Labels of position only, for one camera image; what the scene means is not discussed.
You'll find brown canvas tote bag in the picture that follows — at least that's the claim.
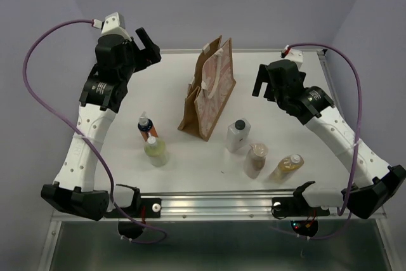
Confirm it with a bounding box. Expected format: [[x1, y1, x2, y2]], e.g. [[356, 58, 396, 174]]
[[178, 36, 236, 141]]

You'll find white bottle black cap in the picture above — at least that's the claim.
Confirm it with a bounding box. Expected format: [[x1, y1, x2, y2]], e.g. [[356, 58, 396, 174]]
[[226, 118, 251, 153]]

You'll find yellow clear liquid bottle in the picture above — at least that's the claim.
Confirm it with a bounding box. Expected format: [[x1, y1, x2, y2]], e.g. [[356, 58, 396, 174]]
[[269, 154, 305, 183]]

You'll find beige flip-cap bottle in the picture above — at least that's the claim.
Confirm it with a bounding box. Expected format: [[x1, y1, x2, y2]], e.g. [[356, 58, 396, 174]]
[[244, 143, 268, 179]]

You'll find green lotion bottle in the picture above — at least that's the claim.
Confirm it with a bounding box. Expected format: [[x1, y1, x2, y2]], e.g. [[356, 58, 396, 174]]
[[144, 136, 169, 168]]

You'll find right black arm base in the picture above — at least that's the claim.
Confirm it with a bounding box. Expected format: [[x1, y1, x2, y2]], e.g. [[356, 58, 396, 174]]
[[271, 197, 330, 237]]

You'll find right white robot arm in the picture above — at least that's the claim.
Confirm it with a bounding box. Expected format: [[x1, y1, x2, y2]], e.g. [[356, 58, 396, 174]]
[[252, 59, 405, 219]]

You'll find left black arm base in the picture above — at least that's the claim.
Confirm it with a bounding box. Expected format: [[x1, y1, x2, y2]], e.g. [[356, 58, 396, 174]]
[[104, 197, 162, 240]]

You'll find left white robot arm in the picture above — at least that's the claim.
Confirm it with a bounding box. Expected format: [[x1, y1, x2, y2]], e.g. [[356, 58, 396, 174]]
[[41, 28, 161, 221]]

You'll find orange spray bottle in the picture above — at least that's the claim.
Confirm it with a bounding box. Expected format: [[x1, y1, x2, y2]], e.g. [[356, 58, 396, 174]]
[[138, 111, 158, 142]]

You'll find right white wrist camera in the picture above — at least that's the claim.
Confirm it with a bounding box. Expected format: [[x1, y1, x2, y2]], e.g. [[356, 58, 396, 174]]
[[281, 46, 303, 70]]

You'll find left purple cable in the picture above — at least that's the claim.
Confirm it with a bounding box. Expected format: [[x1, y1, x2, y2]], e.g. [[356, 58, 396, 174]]
[[23, 19, 168, 245]]

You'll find aluminium front rail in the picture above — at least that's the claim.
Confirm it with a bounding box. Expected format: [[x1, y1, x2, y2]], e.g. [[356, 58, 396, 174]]
[[50, 188, 386, 221]]

